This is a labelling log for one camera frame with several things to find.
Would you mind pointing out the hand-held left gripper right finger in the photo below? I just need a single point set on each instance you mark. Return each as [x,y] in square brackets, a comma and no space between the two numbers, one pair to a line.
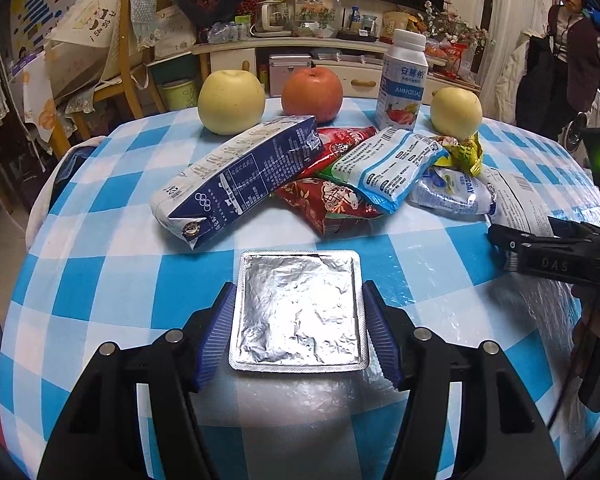
[380,332]

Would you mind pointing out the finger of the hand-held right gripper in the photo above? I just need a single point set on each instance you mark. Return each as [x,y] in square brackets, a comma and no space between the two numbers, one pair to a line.
[535,255]
[577,230]

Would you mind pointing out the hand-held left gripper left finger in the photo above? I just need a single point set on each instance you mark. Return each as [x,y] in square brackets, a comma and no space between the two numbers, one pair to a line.
[217,332]

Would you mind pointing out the white barcode sachet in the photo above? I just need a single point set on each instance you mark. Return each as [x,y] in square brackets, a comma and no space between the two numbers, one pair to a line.
[525,195]

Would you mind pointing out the silver foil blister pack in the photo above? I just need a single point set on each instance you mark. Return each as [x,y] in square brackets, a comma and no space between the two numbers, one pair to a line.
[297,310]

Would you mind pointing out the small white blue packet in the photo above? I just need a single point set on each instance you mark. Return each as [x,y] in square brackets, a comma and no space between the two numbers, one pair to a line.
[455,192]

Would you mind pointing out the yellow snack wrapper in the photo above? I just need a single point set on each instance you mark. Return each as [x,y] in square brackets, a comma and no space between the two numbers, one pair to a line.
[462,152]

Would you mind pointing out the red patterned snack bag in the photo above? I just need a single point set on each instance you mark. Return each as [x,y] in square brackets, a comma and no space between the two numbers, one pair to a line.
[325,205]

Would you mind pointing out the navy blue milk carton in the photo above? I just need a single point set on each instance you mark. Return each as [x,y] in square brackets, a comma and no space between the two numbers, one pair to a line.
[240,180]

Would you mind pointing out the blue and white snack packet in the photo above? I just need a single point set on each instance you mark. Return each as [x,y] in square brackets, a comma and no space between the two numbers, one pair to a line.
[385,167]

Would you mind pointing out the shiny red snack bag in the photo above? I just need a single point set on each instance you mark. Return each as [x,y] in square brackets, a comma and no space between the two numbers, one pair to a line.
[340,147]

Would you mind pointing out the blue checked tablecloth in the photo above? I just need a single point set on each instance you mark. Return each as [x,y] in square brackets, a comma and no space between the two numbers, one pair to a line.
[130,280]

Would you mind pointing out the yellow apple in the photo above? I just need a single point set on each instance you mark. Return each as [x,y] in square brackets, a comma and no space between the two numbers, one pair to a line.
[231,102]
[455,112]

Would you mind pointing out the white curtain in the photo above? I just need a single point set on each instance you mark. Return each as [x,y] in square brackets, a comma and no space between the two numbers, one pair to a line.
[515,35]

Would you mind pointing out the white yogurt drink bottle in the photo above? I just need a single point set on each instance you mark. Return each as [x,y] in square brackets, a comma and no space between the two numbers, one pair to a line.
[400,85]

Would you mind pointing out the dried flower bunch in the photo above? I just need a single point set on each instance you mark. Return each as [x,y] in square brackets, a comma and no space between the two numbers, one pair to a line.
[455,25]

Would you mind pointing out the green plastic bucket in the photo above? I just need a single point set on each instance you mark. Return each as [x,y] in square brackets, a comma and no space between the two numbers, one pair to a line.
[179,95]

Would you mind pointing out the red apple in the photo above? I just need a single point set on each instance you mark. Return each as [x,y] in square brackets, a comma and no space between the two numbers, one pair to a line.
[312,95]

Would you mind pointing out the cream television cabinet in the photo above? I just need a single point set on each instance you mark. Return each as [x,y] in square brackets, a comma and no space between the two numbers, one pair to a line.
[360,67]

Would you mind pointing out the pink storage box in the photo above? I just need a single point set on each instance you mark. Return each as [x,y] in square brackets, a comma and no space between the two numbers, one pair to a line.
[290,75]

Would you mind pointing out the yellow snack box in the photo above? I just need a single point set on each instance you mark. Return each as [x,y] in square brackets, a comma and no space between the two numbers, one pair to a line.
[396,24]

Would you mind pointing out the white cloth with orange print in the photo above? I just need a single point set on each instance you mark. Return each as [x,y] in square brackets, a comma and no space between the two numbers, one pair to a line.
[47,105]

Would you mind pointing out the small blue bottle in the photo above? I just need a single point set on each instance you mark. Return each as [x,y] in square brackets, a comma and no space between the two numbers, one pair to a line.
[356,19]

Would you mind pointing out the white paper bag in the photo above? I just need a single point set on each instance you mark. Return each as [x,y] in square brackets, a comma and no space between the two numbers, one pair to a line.
[174,35]

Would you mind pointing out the pack of small bottles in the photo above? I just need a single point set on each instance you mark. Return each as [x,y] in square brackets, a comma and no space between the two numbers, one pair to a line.
[227,31]

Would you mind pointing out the cream canvas tote bag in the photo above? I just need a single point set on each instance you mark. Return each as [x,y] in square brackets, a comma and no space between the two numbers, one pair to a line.
[82,35]

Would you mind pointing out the red berry sprig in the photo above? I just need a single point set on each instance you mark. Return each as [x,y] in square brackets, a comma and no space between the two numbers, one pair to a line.
[247,6]

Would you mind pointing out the clear plastic bag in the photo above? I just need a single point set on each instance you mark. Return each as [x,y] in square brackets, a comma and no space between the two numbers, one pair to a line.
[315,10]

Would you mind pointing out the dark blue flower bouquet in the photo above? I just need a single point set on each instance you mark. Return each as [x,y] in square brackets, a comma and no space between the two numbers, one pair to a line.
[210,0]

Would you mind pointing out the wall poster with blue bars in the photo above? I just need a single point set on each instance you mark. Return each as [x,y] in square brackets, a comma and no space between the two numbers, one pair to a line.
[35,0]

